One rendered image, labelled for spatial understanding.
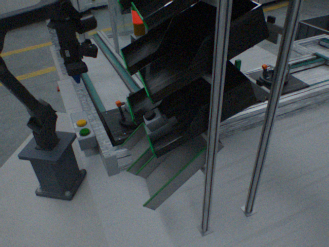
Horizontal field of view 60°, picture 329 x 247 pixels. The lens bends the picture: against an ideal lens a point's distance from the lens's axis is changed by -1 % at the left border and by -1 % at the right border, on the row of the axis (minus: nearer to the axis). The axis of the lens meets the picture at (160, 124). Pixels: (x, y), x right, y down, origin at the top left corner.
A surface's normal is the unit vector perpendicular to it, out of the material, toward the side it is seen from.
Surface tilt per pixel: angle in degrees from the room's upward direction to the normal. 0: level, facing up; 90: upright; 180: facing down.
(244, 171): 0
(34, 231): 0
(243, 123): 90
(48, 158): 0
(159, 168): 45
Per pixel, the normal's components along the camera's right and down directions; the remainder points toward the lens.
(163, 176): -0.72, -0.44
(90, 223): -0.04, -0.80
